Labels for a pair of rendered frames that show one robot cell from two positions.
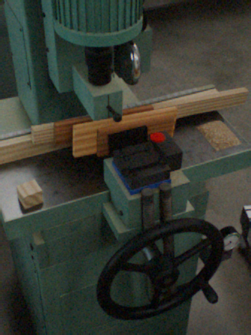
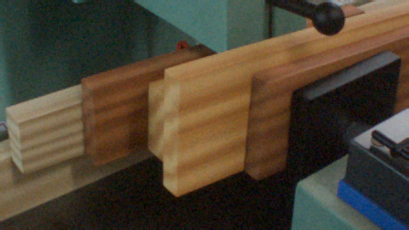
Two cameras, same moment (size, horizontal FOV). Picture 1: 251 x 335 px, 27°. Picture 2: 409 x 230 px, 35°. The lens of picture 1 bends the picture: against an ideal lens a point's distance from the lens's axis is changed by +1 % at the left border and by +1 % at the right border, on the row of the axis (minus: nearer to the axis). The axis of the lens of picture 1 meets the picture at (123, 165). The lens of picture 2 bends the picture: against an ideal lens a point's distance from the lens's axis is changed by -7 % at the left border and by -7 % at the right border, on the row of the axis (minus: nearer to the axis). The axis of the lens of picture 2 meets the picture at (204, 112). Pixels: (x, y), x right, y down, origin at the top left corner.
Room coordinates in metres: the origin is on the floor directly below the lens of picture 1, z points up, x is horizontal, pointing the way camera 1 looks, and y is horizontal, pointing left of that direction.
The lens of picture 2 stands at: (0.55, 0.15, 1.21)
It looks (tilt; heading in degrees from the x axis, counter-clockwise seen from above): 34 degrees down; 348
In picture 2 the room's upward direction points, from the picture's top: 1 degrees counter-clockwise
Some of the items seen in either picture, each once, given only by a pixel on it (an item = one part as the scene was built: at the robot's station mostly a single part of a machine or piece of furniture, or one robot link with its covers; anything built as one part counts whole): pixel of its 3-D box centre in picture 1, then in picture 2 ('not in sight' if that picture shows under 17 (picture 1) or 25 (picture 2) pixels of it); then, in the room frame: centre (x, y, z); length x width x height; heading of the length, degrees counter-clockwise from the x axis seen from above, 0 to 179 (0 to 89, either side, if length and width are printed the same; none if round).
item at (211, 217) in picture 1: (209, 237); not in sight; (0.94, -0.24, 0.58); 0.12 x 0.08 x 0.08; 24
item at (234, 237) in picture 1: (225, 239); not in sight; (0.88, -0.27, 0.65); 0.06 x 0.04 x 0.08; 114
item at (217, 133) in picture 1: (218, 131); not in sight; (0.99, -0.23, 0.91); 0.10 x 0.07 x 0.02; 24
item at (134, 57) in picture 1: (128, 60); not in sight; (1.13, -0.01, 1.02); 0.12 x 0.03 x 0.12; 24
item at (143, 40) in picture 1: (131, 48); not in sight; (1.20, -0.01, 1.02); 0.09 x 0.07 x 0.12; 114
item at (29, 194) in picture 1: (30, 194); not in sight; (0.76, 0.19, 0.92); 0.04 x 0.04 x 0.04; 32
